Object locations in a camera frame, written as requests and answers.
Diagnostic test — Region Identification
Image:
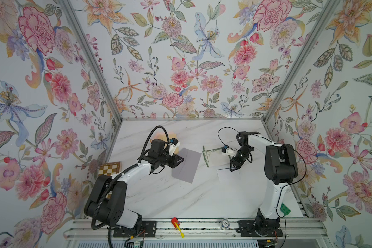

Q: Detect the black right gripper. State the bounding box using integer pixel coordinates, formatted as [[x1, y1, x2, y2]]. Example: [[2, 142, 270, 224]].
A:
[[228, 148, 253, 171]]

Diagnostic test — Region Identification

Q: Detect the grey lavender envelope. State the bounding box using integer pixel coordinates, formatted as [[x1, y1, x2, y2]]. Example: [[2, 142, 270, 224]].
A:
[[172, 148, 202, 184]]

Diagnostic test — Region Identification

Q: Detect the blue bordered white letter paper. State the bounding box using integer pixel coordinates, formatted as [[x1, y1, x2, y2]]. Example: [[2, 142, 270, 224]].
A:
[[217, 168, 240, 184]]

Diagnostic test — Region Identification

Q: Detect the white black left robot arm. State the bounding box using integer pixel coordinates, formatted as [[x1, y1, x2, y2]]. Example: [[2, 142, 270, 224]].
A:
[[84, 138, 184, 230]]

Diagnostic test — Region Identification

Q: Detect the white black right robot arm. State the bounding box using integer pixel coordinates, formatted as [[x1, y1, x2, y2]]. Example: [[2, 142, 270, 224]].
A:
[[222, 131, 298, 236]]

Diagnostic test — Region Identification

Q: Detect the round silver knob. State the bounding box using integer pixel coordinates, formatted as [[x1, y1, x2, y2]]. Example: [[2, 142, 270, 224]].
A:
[[221, 219, 230, 229]]

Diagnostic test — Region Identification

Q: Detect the wooden checkered chessboard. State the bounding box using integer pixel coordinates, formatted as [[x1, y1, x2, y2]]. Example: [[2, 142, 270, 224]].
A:
[[98, 162, 122, 176]]

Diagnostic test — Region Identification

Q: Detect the green tag label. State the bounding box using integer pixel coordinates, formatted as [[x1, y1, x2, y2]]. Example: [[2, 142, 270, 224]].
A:
[[280, 203, 291, 216]]

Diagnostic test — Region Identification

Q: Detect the yellow stick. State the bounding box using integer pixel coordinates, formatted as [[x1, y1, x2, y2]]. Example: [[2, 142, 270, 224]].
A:
[[177, 225, 185, 238]]

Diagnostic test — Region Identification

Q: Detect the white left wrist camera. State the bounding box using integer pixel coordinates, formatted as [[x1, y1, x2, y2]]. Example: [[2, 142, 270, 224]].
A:
[[168, 138, 180, 157]]

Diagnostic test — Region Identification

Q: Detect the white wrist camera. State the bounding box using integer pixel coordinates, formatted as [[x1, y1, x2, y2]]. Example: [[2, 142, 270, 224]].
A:
[[221, 145, 237, 157], [168, 138, 180, 157]]

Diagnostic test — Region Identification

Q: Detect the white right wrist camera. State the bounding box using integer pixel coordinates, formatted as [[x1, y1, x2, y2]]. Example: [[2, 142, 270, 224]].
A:
[[221, 145, 237, 157]]

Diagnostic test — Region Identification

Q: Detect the black corrugated left cable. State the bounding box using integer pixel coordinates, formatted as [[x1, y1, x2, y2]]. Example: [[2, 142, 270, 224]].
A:
[[90, 125, 171, 230]]

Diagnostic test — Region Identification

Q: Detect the thin black right cable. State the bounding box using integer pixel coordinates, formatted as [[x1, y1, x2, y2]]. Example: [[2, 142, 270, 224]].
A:
[[217, 126, 240, 148]]

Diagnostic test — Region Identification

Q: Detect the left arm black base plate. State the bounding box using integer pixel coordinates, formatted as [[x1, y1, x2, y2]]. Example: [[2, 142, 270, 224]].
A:
[[113, 220, 157, 238]]

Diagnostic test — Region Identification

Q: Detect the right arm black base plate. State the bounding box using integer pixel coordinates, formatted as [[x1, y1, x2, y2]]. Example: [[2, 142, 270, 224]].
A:
[[237, 219, 284, 238]]

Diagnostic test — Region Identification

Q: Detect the aluminium corner frame post right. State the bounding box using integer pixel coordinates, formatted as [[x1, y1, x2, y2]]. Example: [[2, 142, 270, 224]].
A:
[[263, 0, 332, 122]]

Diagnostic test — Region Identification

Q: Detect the aluminium corner frame post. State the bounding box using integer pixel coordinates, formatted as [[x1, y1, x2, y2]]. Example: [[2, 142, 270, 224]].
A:
[[58, 0, 123, 124], [263, 0, 332, 122]]

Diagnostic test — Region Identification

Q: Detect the aluminium front rail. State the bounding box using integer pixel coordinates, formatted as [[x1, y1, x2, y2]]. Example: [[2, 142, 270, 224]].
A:
[[64, 218, 328, 241]]

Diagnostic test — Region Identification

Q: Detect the aluminium corner frame post left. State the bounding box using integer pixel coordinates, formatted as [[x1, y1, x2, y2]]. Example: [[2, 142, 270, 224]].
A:
[[58, 0, 123, 124]]

